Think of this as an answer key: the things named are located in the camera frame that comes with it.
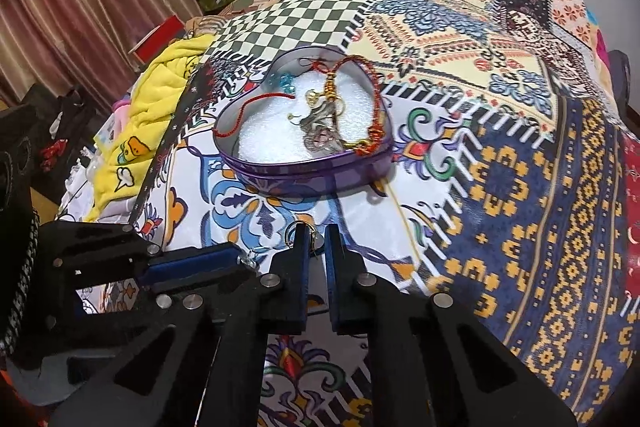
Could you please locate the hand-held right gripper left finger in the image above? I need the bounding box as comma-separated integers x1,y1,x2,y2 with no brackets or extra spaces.
50,223,313,427

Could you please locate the thin yellow thread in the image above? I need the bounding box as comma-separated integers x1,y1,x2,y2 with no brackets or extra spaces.
372,179,420,269

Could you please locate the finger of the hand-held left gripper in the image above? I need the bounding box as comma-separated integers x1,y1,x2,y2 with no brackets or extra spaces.
10,269,263,365
40,222,242,286

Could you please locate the blue bead bracelet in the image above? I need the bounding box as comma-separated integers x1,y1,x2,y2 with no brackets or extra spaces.
267,72,298,92

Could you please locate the purple heart-shaped tin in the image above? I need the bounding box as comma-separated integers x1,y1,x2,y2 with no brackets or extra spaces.
212,47,396,200

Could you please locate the red cord bracelet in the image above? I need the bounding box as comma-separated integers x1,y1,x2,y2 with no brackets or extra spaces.
214,57,351,142

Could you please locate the small gold ring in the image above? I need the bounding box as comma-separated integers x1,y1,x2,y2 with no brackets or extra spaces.
286,223,324,255

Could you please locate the black bag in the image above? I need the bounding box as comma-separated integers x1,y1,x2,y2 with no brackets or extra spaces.
0,84,108,208

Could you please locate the yellow cartoon blanket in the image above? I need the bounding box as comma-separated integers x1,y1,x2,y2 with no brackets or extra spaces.
82,34,216,224

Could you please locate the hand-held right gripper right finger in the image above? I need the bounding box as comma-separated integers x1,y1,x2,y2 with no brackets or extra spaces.
324,224,578,427

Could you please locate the colourful patchwork blanket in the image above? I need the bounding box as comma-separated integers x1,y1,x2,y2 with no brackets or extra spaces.
60,0,640,427

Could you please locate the metal charm keychain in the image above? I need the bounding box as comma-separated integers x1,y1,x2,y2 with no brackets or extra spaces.
289,88,351,154

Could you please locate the red box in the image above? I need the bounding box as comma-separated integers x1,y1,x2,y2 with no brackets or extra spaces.
129,14,183,62

